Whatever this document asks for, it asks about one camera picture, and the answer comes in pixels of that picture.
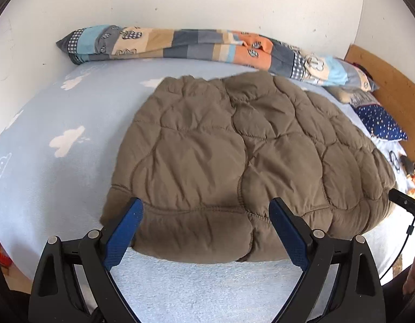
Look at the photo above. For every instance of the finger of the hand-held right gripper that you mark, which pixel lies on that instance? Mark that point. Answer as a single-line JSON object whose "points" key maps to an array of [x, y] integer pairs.
{"points": [[404, 202]]}

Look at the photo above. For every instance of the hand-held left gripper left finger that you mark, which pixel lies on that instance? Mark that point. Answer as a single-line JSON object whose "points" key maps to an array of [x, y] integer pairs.
{"points": [[123, 235]]}

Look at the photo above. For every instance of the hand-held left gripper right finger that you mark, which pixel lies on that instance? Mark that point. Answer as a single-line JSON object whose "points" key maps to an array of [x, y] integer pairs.
{"points": [[288, 232]]}

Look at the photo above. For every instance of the brown quilted jacket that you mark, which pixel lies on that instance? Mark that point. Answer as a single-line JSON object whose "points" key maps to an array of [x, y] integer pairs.
{"points": [[227, 148]]}

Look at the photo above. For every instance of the person's right hand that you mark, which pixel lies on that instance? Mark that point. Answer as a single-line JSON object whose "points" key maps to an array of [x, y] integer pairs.
{"points": [[414, 269]]}

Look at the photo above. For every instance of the black patterned glasses case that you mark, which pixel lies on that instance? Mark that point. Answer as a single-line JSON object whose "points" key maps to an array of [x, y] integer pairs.
{"points": [[409, 165]]}

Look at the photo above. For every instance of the navy star pillow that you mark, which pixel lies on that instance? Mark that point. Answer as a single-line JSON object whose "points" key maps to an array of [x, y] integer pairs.
{"points": [[379, 122]]}

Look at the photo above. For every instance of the light blue cloud blanket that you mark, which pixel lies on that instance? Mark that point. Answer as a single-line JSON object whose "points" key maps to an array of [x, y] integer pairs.
{"points": [[59, 181]]}

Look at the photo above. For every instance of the person's dark trousers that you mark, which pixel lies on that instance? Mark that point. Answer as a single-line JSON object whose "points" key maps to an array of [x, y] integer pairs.
{"points": [[403, 306]]}

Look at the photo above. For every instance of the white patterned pillow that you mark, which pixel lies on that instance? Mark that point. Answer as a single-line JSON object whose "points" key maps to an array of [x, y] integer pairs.
{"points": [[362, 98]]}

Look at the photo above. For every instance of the wooden headboard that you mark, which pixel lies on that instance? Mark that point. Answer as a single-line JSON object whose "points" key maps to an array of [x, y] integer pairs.
{"points": [[396, 87]]}

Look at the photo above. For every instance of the red plastic item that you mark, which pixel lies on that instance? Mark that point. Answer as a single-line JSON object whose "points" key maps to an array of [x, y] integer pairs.
{"points": [[0, 252]]}

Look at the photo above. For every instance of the tan pillow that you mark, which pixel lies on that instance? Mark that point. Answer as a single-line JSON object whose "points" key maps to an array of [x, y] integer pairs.
{"points": [[340, 94]]}

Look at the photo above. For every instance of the patchwork cartoon quilt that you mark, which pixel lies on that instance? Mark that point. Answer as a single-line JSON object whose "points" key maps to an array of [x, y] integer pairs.
{"points": [[194, 42]]}

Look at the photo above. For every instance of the purple frame eyeglasses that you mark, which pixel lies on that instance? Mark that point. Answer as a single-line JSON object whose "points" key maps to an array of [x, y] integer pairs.
{"points": [[396, 165]]}

